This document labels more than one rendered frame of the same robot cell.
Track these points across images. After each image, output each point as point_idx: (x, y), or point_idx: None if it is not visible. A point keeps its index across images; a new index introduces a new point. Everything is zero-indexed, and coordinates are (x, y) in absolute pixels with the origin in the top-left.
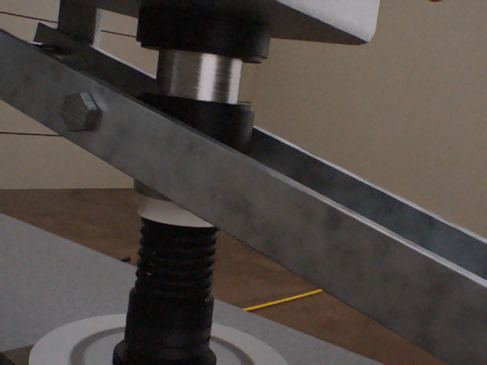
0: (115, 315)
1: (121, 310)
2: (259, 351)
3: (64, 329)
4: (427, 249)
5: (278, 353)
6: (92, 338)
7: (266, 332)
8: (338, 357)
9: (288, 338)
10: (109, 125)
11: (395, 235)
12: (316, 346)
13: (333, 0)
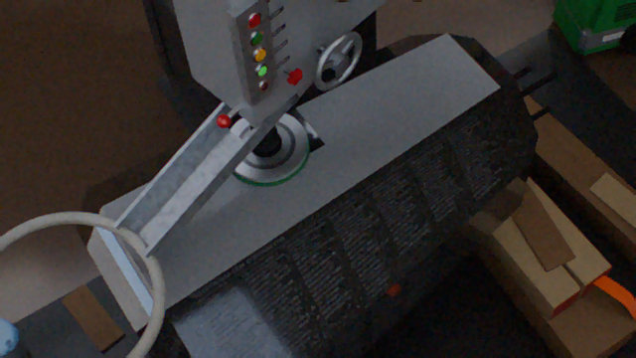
0: (304, 132)
1: (338, 142)
2: (272, 173)
3: (289, 117)
4: (184, 148)
5: (270, 178)
6: (283, 125)
7: (318, 193)
8: (293, 214)
9: (312, 200)
10: None
11: (188, 141)
12: (304, 209)
13: (221, 98)
